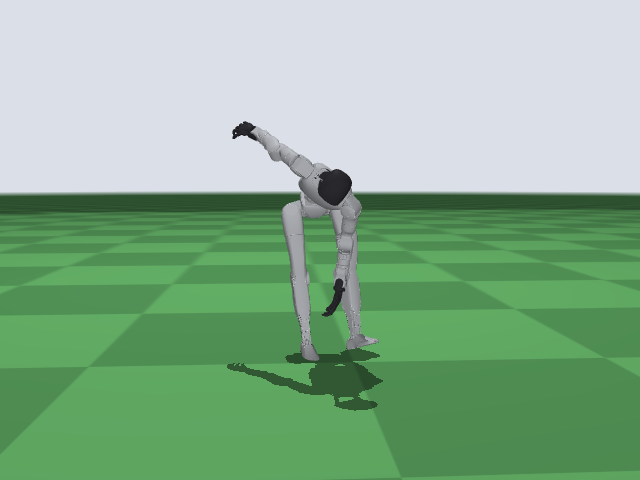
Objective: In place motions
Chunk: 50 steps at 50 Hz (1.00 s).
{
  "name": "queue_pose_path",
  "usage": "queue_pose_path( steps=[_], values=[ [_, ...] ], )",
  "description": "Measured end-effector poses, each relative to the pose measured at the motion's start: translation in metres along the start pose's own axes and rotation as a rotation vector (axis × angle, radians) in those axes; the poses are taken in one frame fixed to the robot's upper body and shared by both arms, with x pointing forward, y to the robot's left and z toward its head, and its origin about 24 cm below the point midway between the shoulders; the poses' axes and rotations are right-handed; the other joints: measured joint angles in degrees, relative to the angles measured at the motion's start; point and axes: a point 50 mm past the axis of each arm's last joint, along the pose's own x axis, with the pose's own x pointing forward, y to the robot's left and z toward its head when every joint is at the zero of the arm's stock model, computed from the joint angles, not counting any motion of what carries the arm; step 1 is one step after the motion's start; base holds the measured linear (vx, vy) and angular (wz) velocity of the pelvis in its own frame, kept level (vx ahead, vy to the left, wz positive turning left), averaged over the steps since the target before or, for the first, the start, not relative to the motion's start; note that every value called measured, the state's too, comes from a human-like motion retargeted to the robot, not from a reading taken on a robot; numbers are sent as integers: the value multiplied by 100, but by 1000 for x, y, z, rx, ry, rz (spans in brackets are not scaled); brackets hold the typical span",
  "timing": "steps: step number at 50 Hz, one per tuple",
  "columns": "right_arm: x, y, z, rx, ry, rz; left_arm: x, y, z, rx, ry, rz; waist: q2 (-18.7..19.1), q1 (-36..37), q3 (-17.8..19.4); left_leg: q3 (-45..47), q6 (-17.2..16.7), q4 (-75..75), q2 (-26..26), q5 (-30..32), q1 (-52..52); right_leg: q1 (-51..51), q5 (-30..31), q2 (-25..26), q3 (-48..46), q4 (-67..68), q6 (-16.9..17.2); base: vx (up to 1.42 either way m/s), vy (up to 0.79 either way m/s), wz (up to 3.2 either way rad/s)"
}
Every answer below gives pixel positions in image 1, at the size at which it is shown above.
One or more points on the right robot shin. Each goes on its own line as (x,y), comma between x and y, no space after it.
(301,303)

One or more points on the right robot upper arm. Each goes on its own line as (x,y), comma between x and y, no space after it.
(298,163)

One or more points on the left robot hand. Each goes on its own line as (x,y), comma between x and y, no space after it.
(336,299)

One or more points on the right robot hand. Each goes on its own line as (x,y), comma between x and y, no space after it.
(244,129)

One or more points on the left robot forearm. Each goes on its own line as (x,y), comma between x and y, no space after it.
(342,265)

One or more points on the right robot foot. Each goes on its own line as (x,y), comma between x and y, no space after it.
(308,351)

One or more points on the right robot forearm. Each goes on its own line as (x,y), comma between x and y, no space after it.
(269,142)

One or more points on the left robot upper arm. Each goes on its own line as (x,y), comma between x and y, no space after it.
(350,211)

